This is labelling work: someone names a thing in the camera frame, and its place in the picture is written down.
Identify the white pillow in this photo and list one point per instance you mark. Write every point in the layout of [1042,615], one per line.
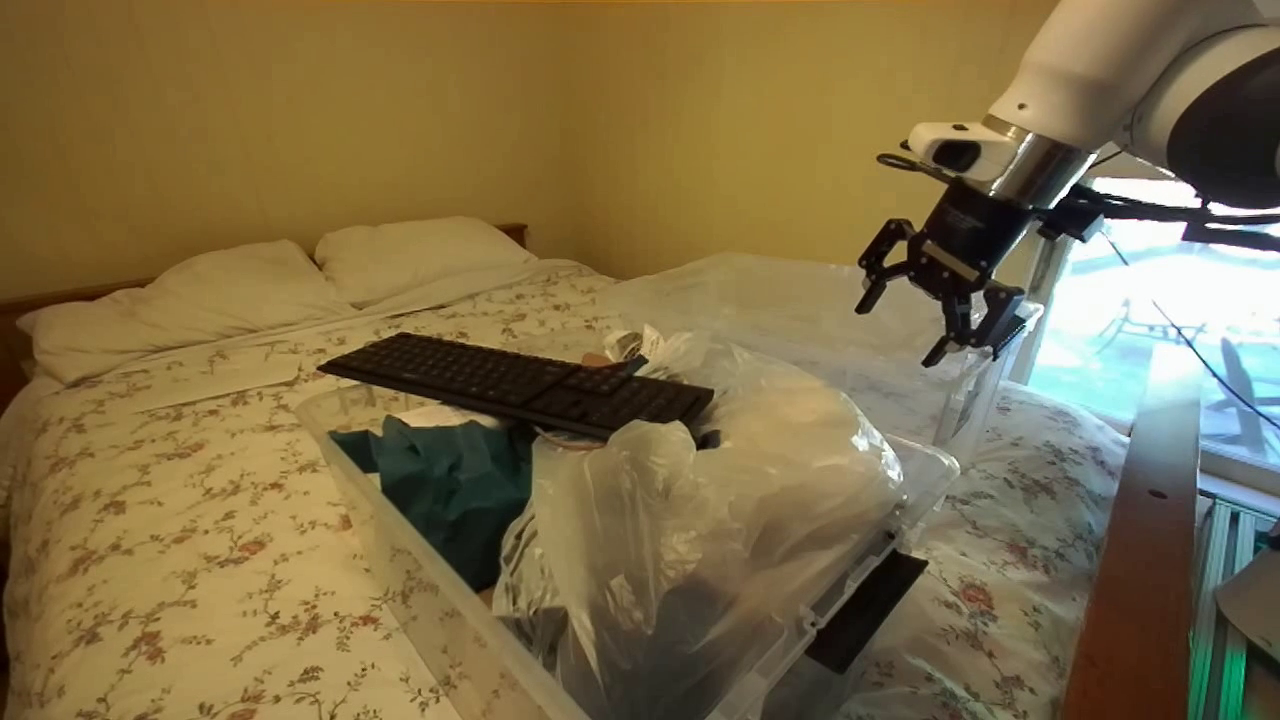
[174,304]
[423,259]

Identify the bed with floral bedspread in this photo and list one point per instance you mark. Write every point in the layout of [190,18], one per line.
[174,532]

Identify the clear crate filled with items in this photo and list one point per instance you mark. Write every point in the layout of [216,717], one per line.
[426,585]

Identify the black computer keyboard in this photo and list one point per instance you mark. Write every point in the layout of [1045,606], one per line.
[523,383]

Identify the silver box with green light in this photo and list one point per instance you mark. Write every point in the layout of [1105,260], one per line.
[1227,625]

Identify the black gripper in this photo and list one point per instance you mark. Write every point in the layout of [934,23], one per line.
[983,234]

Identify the brown wooden footboard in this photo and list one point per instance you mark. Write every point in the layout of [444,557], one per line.
[1141,575]

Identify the wrist mounted camera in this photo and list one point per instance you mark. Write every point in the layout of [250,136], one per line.
[955,147]

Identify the clear crumpled plastic bag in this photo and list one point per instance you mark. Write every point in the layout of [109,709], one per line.
[722,532]

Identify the teal cloth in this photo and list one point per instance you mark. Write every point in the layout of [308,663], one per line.
[444,482]

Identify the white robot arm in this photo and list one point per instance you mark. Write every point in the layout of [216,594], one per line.
[1132,66]

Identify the black latch of filled crate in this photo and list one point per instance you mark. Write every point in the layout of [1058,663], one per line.
[865,608]

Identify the bright window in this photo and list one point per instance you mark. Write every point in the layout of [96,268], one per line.
[1175,320]

